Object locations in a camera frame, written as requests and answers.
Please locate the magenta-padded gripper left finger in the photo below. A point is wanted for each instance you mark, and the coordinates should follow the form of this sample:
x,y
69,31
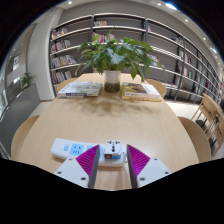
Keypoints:
x,y
71,171

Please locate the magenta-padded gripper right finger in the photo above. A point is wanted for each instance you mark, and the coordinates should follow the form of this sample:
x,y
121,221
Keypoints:
x,y
153,170

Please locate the small white charger block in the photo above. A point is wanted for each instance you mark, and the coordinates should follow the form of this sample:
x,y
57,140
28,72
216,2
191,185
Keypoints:
x,y
112,150

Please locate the white power strip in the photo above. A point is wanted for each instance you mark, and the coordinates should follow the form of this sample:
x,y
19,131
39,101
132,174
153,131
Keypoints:
x,y
66,148

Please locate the light wooden chair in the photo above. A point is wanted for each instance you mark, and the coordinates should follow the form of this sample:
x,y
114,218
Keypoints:
x,y
159,86
195,140
65,83
21,136

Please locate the yellow book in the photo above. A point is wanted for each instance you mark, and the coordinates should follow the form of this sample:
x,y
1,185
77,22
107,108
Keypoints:
x,y
143,99

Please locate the dark photo-covered book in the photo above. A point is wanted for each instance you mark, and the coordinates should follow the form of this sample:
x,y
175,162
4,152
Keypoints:
x,y
140,90

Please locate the white-covered book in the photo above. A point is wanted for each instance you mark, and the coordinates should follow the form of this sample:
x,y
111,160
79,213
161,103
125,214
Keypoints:
x,y
80,89

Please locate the small green floor plant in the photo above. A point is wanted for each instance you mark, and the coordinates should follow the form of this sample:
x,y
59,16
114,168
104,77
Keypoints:
x,y
27,79

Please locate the green potted plant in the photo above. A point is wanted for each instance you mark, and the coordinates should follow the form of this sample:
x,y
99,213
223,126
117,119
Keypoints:
x,y
113,56

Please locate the grey bookshelf unit with books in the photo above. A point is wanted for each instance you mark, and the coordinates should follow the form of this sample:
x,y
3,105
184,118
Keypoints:
x,y
166,43

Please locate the group of ceiling lights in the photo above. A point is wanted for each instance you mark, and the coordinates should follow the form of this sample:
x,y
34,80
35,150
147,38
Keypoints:
x,y
170,6

